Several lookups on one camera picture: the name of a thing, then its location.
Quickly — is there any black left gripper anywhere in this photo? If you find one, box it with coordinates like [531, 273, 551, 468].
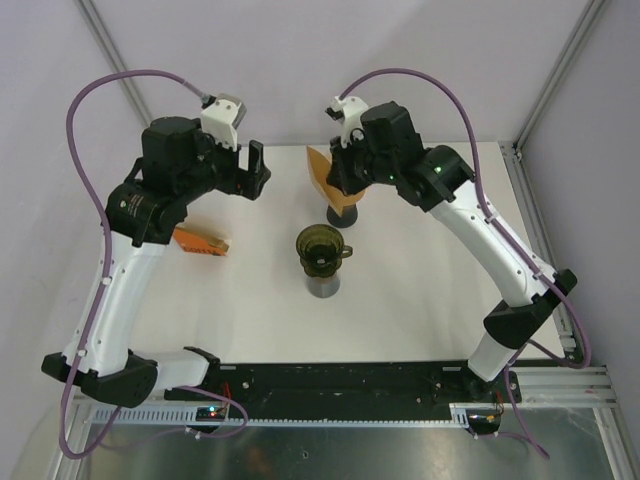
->
[177, 118, 270, 204]

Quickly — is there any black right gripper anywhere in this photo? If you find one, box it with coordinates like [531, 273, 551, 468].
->
[328, 128, 398, 198]

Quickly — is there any green glass cone dripper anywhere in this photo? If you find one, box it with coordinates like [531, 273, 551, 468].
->
[295, 224, 353, 278]

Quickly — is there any dark glass jar wooden band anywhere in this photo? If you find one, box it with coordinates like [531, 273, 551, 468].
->
[306, 274, 341, 299]

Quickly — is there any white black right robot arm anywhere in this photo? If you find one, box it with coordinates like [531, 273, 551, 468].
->
[326, 96, 577, 401]

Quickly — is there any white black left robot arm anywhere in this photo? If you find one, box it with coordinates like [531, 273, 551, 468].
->
[41, 117, 271, 408]

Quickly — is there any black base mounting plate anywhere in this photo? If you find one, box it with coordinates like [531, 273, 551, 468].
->
[164, 360, 522, 420]

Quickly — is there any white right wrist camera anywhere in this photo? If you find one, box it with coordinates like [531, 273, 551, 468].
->
[325, 96, 369, 148]

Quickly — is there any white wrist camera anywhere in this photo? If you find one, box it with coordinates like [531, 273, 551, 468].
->
[325, 96, 369, 148]
[200, 94, 247, 152]

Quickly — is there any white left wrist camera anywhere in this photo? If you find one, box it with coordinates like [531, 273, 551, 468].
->
[200, 94, 247, 152]

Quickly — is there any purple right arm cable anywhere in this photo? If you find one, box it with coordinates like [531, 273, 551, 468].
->
[339, 68, 594, 459]

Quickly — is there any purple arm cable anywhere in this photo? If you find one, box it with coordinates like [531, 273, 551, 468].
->
[58, 69, 251, 459]
[339, 68, 594, 459]

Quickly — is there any aluminium corner post right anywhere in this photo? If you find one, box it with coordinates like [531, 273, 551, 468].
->
[512, 0, 610, 151]

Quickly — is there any aluminium corner post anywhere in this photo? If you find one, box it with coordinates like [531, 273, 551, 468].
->
[512, 0, 610, 151]
[73, 0, 153, 128]

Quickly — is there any aluminium corner post left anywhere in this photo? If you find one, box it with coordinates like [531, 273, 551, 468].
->
[73, 0, 153, 128]

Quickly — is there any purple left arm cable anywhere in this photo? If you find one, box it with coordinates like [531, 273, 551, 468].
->
[58, 69, 251, 459]

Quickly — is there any grey slotted cable duct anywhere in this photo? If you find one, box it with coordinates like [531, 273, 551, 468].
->
[90, 404, 498, 429]

